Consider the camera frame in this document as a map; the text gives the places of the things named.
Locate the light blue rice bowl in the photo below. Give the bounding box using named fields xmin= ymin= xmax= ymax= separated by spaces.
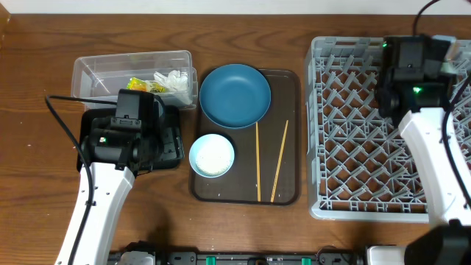
xmin=189 ymin=134 xmax=235 ymax=178

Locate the yellow green snack wrapper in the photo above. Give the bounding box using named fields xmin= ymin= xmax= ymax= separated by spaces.
xmin=126 ymin=77 xmax=169 ymax=93

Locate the white paper napkin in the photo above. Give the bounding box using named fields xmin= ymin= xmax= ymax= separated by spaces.
xmin=154 ymin=70 xmax=188 ymax=92

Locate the dark blue plate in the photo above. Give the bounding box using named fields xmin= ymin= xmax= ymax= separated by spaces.
xmin=199 ymin=64 xmax=272 ymax=129

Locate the mint green bowl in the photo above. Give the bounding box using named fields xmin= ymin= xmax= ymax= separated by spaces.
xmin=439 ymin=35 xmax=459 ymax=74

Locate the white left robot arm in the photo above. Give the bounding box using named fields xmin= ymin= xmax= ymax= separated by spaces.
xmin=56 ymin=115 xmax=184 ymax=264

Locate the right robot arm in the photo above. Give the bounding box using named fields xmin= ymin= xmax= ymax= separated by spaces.
xmin=366 ymin=79 xmax=470 ymax=264

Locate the clear plastic waste bin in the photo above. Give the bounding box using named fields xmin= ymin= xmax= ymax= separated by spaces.
xmin=71 ymin=50 xmax=198 ymax=110

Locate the grey dishwasher rack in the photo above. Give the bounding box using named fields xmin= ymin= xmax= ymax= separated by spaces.
xmin=305 ymin=37 xmax=470 ymax=224

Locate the black plastic tray bin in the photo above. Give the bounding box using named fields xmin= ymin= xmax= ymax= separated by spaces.
xmin=80 ymin=106 xmax=180 ymax=175

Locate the dark brown serving tray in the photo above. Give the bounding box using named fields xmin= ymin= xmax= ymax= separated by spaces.
xmin=190 ymin=69 xmax=301 ymax=206

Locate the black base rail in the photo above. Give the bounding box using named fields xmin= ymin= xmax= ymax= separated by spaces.
xmin=107 ymin=241 xmax=366 ymax=265

